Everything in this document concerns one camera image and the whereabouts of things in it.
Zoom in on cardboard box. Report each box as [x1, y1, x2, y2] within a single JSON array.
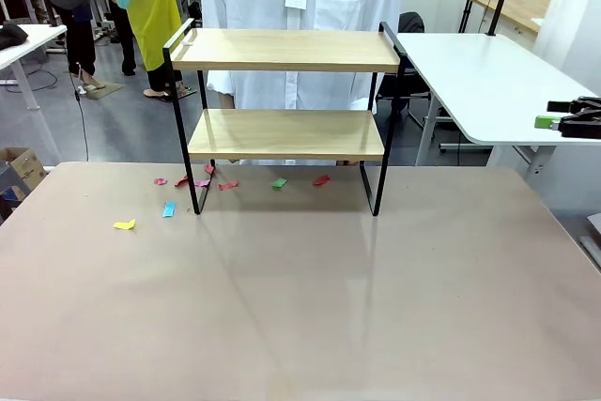
[[0, 147, 48, 195]]

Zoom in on black office chair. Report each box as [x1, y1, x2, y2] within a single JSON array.
[[378, 10, 445, 130]]

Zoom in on grey floor mat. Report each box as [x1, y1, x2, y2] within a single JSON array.
[[77, 83, 127, 101]]

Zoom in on black cloth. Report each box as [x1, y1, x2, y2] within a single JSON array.
[[0, 23, 30, 51]]

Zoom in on black frame wooden shelf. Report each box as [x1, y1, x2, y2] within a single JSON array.
[[162, 18, 408, 218]]

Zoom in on grey metal base frame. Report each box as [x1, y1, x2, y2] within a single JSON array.
[[578, 212, 601, 275]]

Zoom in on black hanging cable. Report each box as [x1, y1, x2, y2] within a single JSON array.
[[69, 60, 91, 162]]

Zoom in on white table rounded corner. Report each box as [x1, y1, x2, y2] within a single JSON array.
[[393, 32, 601, 181]]

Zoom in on wooden top table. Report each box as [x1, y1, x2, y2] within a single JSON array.
[[468, 0, 551, 36]]

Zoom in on white desk grey legs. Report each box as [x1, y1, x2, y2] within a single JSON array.
[[0, 23, 69, 114]]

